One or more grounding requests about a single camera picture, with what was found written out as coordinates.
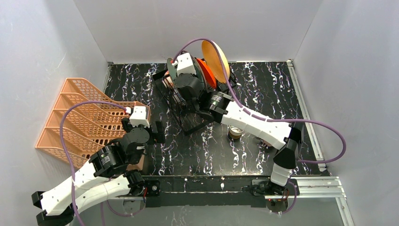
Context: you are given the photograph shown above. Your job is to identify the orange red plate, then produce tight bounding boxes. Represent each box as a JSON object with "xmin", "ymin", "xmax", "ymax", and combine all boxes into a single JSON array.
[{"xmin": 196, "ymin": 58, "xmax": 217, "ymax": 89}]

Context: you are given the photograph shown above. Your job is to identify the orange patterned bowl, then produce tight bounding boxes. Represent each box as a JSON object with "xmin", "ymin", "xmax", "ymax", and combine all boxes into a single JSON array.
[{"xmin": 162, "ymin": 75, "xmax": 175, "ymax": 90}]

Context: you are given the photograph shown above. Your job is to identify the black wire dish rack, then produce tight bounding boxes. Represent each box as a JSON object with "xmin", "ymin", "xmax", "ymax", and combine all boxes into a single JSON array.
[{"xmin": 152, "ymin": 57, "xmax": 231, "ymax": 135}]

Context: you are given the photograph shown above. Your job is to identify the stainless steel cup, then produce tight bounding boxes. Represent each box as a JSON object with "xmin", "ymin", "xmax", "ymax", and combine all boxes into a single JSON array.
[{"xmin": 228, "ymin": 125, "xmax": 244, "ymax": 140}]

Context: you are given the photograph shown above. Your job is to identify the dark teal plate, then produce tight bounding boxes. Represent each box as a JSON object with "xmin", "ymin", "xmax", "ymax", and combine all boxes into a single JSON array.
[{"xmin": 179, "ymin": 50, "xmax": 208, "ymax": 91}]

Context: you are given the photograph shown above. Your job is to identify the mint green flower plate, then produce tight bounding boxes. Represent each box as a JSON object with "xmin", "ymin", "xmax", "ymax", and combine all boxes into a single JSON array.
[{"xmin": 167, "ymin": 58, "xmax": 177, "ymax": 81}]

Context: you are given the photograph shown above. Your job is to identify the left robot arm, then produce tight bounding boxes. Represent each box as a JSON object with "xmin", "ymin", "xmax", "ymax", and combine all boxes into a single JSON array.
[{"xmin": 32, "ymin": 120, "xmax": 166, "ymax": 226}]

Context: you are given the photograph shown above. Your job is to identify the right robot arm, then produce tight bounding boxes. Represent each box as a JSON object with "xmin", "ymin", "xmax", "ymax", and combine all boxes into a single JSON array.
[{"xmin": 163, "ymin": 73, "xmax": 303, "ymax": 187}]

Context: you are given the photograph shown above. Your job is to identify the orange file organizer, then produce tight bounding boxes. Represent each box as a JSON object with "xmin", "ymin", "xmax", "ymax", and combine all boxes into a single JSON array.
[{"xmin": 35, "ymin": 78, "xmax": 135, "ymax": 169}]

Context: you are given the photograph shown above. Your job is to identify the pink mug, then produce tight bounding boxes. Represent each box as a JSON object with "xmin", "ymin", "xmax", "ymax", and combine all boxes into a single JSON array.
[{"xmin": 262, "ymin": 140, "xmax": 274, "ymax": 148}]

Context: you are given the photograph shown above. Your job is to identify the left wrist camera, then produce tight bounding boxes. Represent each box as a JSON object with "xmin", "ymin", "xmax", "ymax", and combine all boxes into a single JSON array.
[{"xmin": 127, "ymin": 105, "xmax": 150, "ymax": 128}]

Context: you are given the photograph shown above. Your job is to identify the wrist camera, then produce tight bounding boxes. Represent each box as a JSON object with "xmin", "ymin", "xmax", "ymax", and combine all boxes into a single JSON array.
[
  {"xmin": 127, "ymin": 105, "xmax": 150, "ymax": 128},
  {"xmin": 176, "ymin": 52, "xmax": 196, "ymax": 76}
]

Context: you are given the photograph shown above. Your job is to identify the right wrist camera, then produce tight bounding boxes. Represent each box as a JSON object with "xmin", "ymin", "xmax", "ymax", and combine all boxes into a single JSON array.
[{"xmin": 176, "ymin": 52, "xmax": 196, "ymax": 76}]

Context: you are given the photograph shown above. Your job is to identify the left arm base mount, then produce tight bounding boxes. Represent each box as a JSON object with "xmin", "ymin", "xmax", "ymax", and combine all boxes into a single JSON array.
[{"xmin": 115, "ymin": 169, "xmax": 160, "ymax": 198}]

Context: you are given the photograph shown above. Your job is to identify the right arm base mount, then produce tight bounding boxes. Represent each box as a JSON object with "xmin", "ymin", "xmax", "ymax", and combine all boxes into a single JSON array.
[{"xmin": 241, "ymin": 178, "xmax": 300, "ymax": 215}]

